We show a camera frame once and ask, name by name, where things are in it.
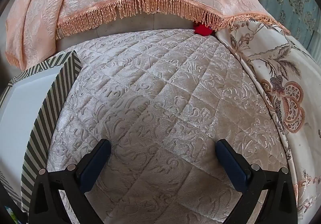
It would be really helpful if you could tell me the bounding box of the striped jewelry box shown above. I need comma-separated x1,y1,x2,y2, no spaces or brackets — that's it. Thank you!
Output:
0,51,83,213

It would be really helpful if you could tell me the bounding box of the small red object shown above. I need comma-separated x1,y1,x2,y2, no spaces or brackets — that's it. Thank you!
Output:
194,24,213,36

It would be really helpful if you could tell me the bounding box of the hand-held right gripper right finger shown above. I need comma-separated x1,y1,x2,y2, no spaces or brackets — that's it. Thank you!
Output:
216,139,299,224

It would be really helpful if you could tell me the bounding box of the quilted beige bed cover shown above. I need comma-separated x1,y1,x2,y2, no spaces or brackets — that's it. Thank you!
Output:
46,29,295,224

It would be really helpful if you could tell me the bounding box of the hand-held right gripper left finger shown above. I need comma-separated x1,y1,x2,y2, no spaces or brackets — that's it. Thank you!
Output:
29,139,112,224

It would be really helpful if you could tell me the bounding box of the cream floral printed cushion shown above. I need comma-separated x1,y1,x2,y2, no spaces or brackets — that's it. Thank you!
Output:
216,19,321,224

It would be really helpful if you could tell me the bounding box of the teal damask curtain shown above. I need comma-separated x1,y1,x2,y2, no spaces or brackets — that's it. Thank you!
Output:
236,0,320,56

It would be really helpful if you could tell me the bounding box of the grey upholstered sofa back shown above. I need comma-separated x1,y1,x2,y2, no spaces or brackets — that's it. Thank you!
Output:
56,12,196,50

